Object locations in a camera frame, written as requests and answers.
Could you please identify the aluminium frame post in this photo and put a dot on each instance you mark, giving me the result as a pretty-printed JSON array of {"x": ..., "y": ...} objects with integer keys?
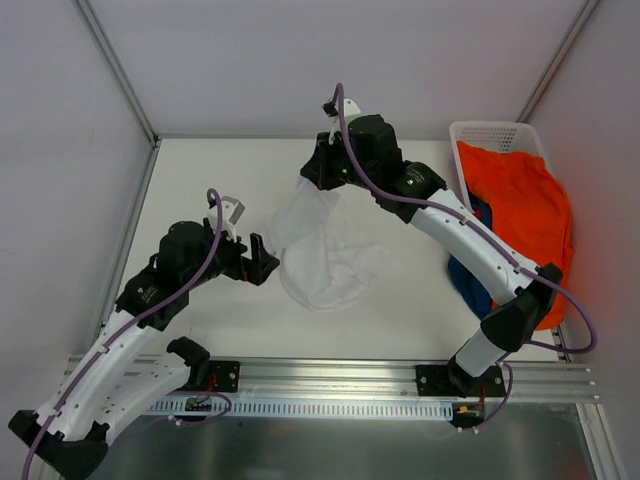
[
  {"x": 577, "y": 26},
  {"x": 104, "y": 45}
]

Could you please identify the white plastic laundry basket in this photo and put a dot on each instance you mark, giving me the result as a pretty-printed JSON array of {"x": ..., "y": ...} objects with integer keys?
[{"x": 500, "y": 137}]

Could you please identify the white t shirt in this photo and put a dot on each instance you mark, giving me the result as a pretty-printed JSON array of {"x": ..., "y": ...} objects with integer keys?
[{"x": 318, "y": 270}]

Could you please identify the slotted cable duct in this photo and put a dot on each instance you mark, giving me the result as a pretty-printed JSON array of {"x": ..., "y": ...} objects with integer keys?
[{"x": 303, "y": 408}]

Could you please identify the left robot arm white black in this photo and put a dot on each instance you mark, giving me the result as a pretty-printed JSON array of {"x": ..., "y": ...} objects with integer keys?
[{"x": 72, "y": 431}]

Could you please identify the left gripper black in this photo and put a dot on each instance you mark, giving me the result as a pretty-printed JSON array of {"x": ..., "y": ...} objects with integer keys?
[{"x": 245, "y": 265}]

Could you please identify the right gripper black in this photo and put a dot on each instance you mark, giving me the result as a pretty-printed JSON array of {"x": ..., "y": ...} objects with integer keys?
[{"x": 320, "y": 170}]

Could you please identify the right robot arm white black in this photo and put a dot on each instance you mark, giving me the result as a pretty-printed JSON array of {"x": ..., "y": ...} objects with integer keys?
[{"x": 523, "y": 292}]

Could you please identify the orange t shirt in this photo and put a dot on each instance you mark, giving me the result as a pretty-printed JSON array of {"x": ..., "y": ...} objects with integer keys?
[{"x": 529, "y": 208}]

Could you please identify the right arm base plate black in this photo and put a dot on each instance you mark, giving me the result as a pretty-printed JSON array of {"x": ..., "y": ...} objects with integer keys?
[{"x": 432, "y": 380}]

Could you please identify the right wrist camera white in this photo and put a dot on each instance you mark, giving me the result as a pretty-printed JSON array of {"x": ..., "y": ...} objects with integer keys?
[{"x": 350, "y": 111}]

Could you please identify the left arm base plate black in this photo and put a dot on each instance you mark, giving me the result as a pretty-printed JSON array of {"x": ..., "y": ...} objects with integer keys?
[{"x": 220, "y": 376}]

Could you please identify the right aluminium frame post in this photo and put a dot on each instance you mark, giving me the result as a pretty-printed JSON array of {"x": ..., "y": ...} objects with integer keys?
[{"x": 577, "y": 26}]

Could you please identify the left aluminium frame post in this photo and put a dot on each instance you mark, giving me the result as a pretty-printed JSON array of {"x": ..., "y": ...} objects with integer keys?
[{"x": 104, "y": 45}]

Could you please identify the aluminium mounting rail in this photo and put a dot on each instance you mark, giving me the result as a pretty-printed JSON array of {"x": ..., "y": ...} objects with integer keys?
[{"x": 531, "y": 382}]

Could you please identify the blue t shirt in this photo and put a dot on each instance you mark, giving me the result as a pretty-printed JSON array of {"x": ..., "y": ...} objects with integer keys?
[{"x": 468, "y": 286}]

